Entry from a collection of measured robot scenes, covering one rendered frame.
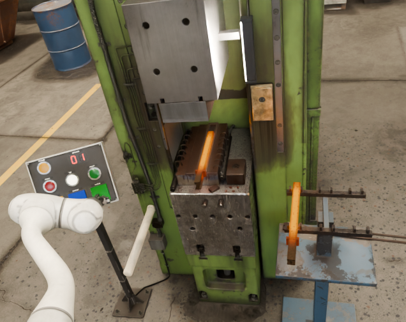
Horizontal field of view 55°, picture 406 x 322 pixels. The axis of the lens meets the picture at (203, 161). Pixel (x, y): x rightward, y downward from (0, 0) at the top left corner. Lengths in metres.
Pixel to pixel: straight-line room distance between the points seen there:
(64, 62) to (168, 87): 4.73
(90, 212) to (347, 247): 1.11
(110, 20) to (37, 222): 0.85
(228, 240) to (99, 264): 1.20
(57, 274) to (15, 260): 2.21
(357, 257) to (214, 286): 0.93
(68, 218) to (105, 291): 1.49
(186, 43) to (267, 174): 0.80
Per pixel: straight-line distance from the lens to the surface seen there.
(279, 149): 1.85
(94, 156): 1.81
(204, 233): 2.00
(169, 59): 1.52
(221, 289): 2.38
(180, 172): 1.84
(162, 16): 1.47
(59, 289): 1.04
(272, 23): 1.57
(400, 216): 3.03
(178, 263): 2.58
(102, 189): 1.81
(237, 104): 2.12
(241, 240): 2.00
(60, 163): 1.83
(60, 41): 6.13
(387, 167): 3.42
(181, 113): 1.62
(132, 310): 2.60
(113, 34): 1.71
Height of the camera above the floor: 2.11
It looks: 37 degrees down
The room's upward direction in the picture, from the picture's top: 11 degrees counter-clockwise
